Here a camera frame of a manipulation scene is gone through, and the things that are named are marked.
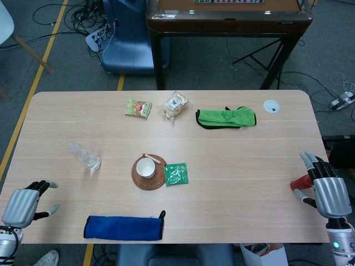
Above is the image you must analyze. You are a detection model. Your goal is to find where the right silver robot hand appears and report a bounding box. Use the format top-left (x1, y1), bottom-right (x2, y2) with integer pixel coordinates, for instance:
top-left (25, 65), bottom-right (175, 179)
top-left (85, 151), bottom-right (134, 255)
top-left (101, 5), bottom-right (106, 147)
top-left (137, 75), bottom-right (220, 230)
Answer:
top-left (294, 151), bottom-right (353, 219)

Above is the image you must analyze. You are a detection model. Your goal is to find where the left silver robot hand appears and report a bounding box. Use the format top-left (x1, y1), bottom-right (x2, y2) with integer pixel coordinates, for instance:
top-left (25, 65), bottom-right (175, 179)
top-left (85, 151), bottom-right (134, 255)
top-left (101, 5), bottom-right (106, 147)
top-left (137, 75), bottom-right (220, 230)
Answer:
top-left (1, 180), bottom-right (61, 228)

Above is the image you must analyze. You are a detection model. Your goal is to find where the clear plastic bottle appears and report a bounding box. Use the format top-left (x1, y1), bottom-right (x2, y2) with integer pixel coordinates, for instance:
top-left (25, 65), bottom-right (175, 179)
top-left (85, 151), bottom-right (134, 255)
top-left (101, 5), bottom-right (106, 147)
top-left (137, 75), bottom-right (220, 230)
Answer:
top-left (67, 141), bottom-right (102, 172)

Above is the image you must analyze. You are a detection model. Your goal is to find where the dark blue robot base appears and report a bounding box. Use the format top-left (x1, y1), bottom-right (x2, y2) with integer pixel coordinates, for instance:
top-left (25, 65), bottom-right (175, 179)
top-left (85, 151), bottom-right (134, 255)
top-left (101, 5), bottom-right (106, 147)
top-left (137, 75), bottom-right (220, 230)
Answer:
top-left (115, 243), bottom-right (235, 266)

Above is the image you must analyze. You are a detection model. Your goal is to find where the white paper cup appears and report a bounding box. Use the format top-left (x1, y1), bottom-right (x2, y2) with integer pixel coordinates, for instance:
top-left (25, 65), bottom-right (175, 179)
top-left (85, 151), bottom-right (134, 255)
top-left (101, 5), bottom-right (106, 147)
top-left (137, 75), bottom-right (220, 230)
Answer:
top-left (135, 157), bottom-right (155, 178)

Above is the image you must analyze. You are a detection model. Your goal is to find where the red cylindrical object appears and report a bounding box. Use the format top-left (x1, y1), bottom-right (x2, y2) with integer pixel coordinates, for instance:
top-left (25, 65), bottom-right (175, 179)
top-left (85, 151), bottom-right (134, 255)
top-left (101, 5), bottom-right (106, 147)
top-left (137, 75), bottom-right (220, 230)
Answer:
top-left (290, 175), bottom-right (314, 191)

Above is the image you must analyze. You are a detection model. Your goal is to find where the black box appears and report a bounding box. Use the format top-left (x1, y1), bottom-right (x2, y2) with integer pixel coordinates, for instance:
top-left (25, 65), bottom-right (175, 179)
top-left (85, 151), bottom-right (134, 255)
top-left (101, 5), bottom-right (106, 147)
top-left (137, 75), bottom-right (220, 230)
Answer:
top-left (322, 135), bottom-right (355, 170)

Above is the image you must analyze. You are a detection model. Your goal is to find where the white shoe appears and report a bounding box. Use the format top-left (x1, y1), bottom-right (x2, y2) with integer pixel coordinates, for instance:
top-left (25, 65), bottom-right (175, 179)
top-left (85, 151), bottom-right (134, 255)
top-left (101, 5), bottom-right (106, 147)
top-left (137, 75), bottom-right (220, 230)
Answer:
top-left (33, 249), bottom-right (60, 266)

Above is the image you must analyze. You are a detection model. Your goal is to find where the white paper bag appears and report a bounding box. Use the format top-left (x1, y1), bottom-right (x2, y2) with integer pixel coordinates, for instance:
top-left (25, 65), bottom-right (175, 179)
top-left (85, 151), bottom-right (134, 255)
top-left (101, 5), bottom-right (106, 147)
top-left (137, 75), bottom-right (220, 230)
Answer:
top-left (240, 243), bottom-right (289, 266)

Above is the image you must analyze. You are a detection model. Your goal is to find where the grey power strip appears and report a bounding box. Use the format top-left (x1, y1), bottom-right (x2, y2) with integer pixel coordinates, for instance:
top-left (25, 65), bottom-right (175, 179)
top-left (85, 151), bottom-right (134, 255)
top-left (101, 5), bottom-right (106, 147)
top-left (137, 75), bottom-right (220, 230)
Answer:
top-left (329, 91), bottom-right (355, 110)

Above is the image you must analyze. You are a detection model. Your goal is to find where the blue microfiber cloth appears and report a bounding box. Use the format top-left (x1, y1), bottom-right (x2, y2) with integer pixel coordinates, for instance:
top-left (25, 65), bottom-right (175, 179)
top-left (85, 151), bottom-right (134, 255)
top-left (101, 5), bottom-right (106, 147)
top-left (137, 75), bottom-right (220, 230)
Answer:
top-left (83, 209), bottom-right (166, 241)

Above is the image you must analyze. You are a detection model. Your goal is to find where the green microfiber cloth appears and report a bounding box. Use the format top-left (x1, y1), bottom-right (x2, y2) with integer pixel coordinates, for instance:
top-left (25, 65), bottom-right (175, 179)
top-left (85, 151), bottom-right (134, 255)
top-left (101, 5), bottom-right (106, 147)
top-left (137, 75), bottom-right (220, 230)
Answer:
top-left (195, 106), bottom-right (257, 130)

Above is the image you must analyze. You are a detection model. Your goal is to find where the brown woven round coaster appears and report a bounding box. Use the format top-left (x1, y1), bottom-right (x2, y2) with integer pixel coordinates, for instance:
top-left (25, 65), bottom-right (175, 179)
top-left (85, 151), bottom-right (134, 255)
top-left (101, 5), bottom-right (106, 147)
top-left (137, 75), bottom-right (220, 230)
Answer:
top-left (131, 154), bottom-right (169, 191)

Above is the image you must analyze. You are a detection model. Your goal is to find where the small pale wooden stick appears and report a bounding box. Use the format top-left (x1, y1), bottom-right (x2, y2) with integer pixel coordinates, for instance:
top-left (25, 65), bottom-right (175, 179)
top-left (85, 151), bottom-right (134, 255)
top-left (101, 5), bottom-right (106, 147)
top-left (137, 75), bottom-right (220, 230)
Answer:
top-left (141, 153), bottom-right (161, 163)

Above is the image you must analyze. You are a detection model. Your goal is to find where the green snack packet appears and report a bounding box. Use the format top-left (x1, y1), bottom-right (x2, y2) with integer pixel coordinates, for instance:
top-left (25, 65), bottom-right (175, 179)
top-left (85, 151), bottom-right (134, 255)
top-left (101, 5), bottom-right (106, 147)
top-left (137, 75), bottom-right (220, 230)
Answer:
top-left (124, 98), bottom-right (153, 120)

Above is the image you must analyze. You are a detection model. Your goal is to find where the green tea sachet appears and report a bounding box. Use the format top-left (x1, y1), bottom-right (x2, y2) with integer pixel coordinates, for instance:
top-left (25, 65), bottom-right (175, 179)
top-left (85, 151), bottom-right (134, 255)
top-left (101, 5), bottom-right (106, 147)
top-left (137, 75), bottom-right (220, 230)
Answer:
top-left (164, 162), bottom-right (190, 187)

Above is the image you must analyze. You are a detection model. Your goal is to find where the black tripod stand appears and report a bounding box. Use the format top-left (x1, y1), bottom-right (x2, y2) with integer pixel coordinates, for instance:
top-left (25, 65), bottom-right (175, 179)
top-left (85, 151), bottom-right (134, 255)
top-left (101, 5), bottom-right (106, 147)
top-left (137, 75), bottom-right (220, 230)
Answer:
top-left (231, 38), bottom-right (291, 89)

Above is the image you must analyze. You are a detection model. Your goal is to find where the clear bag of bread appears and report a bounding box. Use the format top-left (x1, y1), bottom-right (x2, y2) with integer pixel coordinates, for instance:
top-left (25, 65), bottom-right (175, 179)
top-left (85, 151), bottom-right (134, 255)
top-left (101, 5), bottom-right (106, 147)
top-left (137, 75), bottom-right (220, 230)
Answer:
top-left (158, 90), bottom-right (194, 124)

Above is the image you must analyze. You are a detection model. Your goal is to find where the white power strip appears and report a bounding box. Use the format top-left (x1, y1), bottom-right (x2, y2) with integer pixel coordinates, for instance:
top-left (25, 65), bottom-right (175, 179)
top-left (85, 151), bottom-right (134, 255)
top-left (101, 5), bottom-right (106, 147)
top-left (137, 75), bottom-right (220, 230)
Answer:
top-left (85, 23), bottom-right (119, 53)

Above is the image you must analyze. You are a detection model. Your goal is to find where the white chair with wooden legs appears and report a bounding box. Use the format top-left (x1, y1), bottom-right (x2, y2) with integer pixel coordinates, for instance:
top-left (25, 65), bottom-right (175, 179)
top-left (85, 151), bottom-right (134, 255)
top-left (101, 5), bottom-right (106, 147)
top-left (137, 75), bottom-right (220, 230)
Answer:
top-left (0, 0), bottom-right (53, 102)

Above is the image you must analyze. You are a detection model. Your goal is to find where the blue machine base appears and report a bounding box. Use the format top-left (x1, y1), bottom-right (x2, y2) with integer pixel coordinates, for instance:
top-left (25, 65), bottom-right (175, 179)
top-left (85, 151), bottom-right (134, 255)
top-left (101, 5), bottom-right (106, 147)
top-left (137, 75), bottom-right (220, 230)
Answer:
top-left (101, 0), bottom-right (170, 76)

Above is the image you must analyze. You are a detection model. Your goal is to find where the brown mahjong table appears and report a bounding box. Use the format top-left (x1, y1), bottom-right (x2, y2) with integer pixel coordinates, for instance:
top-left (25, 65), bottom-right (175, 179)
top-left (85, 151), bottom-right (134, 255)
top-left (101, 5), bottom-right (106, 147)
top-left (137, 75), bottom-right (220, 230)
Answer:
top-left (146, 0), bottom-right (311, 91)

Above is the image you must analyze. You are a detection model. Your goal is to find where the face-up mahjong tile row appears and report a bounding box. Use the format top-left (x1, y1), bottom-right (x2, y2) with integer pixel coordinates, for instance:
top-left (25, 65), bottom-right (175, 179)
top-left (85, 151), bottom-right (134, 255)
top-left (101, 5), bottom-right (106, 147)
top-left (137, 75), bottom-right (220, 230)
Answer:
top-left (193, 0), bottom-right (265, 4)

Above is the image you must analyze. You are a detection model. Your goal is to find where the black cable tangle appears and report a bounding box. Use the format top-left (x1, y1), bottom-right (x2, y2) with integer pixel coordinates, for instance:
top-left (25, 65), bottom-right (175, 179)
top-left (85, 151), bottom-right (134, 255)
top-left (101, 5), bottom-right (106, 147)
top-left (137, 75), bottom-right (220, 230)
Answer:
top-left (32, 0), bottom-right (113, 38)

